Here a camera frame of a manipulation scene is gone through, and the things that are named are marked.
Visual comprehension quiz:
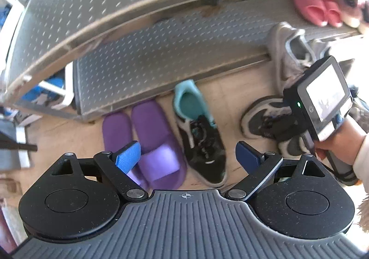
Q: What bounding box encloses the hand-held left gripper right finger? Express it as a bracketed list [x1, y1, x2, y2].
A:
[225, 141, 327, 202]

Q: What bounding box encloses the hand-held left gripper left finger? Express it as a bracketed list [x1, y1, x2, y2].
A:
[51, 141, 149, 202]

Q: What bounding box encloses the purple slipper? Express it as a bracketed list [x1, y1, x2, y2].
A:
[131, 100, 188, 190]
[102, 112, 150, 190]

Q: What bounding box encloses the grey white lace-up sneaker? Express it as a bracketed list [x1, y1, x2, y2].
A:
[241, 96, 313, 158]
[267, 22, 315, 95]

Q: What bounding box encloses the teal black sneaker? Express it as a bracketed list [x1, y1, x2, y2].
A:
[172, 80, 228, 189]

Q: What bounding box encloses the metal shoe rack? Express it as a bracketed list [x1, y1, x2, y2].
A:
[0, 0, 369, 124]

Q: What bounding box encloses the person's right hand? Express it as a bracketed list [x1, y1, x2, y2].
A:
[314, 116, 368, 166]

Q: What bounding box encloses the pink slipper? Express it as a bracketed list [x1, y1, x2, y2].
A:
[293, 0, 327, 27]
[323, 0, 344, 28]

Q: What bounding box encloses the white pink shoe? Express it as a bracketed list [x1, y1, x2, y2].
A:
[339, 0, 364, 29]

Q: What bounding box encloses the blue white roller skate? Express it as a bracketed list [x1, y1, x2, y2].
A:
[21, 73, 68, 110]

